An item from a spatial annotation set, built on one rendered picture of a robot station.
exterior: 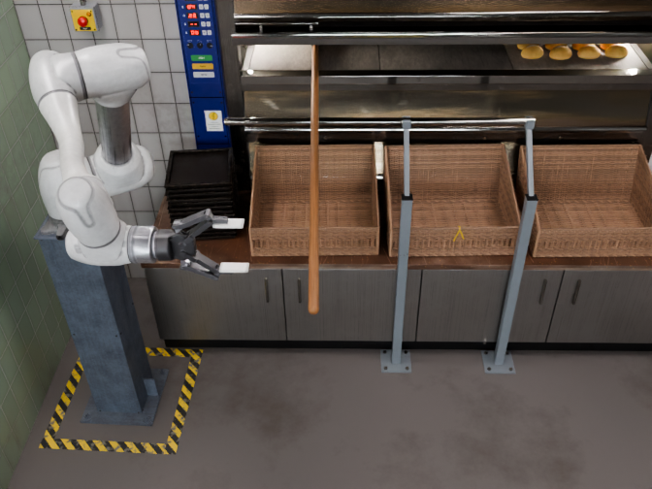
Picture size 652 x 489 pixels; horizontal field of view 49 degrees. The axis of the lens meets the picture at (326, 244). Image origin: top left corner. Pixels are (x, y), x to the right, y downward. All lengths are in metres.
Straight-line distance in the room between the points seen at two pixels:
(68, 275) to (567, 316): 2.13
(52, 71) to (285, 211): 1.54
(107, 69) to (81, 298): 1.08
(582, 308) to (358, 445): 1.16
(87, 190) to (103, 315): 1.37
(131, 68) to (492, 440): 2.09
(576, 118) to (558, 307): 0.84
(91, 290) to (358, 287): 1.11
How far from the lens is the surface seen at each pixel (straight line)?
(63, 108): 2.01
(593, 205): 3.54
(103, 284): 2.78
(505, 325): 3.28
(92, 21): 3.15
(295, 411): 3.23
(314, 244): 2.15
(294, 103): 3.24
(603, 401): 3.46
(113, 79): 2.09
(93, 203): 1.58
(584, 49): 3.46
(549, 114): 3.36
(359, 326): 3.29
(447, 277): 3.11
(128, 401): 3.28
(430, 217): 3.29
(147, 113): 3.36
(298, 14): 3.01
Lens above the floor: 2.55
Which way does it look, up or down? 39 degrees down
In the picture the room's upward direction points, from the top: 1 degrees counter-clockwise
